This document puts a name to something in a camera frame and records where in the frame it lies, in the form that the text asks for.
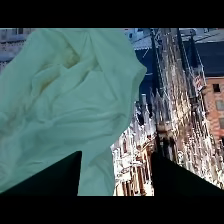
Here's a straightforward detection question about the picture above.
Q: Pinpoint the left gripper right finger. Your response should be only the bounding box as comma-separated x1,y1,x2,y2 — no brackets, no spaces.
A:
150,151,224,197

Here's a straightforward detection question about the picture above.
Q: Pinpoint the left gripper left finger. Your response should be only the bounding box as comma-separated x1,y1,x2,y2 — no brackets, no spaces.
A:
0,150,83,197

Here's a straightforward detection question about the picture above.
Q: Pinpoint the pale green shirt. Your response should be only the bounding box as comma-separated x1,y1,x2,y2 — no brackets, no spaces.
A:
0,28,148,197

